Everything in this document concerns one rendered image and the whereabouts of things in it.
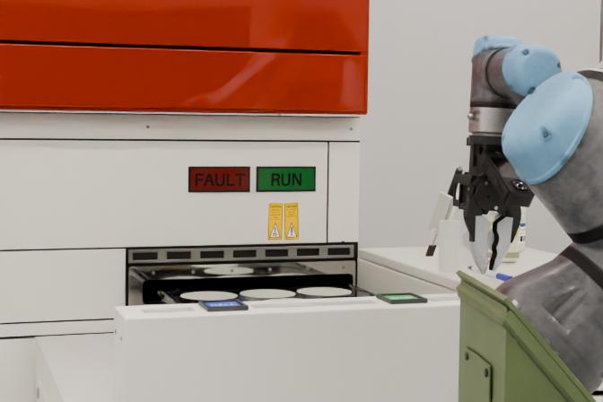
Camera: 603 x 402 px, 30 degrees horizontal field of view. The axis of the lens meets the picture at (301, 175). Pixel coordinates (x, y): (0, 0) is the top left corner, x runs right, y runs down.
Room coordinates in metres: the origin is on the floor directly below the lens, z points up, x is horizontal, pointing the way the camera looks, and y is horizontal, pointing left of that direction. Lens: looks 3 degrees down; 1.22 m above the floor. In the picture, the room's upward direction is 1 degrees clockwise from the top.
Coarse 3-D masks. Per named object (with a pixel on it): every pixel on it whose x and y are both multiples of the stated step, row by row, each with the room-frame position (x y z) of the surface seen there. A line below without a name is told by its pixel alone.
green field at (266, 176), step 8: (264, 176) 2.12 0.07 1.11; (272, 176) 2.12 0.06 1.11; (280, 176) 2.13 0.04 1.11; (288, 176) 2.13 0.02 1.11; (296, 176) 2.14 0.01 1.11; (304, 176) 2.14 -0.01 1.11; (312, 176) 2.15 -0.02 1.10; (264, 184) 2.12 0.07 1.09; (272, 184) 2.12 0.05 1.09; (280, 184) 2.13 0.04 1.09; (288, 184) 2.13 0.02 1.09; (296, 184) 2.14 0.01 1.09; (304, 184) 2.14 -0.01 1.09; (312, 184) 2.15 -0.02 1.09
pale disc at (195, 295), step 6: (186, 294) 1.99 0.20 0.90; (192, 294) 1.99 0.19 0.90; (198, 294) 1.99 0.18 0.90; (204, 294) 1.99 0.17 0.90; (210, 294) 1.99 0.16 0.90; (216, 294) 1.99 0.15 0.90; (222, 294) 1.99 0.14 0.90; (228, 294) 1.99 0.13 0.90; (234, 294) 1.99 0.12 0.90; (210, 300) 1.93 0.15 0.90
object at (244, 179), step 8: (192, 176) 2.08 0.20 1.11; (200, 176) 2.08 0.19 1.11; (208, 176) 2.08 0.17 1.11; (216, 176) 2.09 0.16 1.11; (224, 176) 2.09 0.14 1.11; (232, 176) 2.10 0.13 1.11; (240, 176) 2.10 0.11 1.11; (248, 176) 2.11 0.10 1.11; (192, 184) 2.08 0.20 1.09; (200, 184) 2.08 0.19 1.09; (208, 184) 2.08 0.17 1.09; (216, 184) 2.09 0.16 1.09; (224, 184) 2.09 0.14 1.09; (232, 184) 2.10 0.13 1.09; (240, 184) 2.10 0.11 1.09; (248, 184) 2.11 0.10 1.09
